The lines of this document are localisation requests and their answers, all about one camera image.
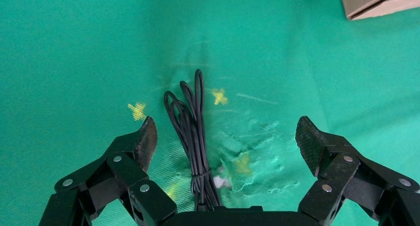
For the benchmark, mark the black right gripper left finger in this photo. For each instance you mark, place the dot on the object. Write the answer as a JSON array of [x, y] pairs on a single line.
[[126, 167]]

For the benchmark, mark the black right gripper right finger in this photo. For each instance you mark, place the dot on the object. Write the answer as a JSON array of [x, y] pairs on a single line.
[[341, 168]]

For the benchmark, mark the open brown cardboard box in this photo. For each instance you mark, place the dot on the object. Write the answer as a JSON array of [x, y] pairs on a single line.
[[370, 1]]

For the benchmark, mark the green table cloth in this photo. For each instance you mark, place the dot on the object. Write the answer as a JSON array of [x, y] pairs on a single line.
[[65, 53]]

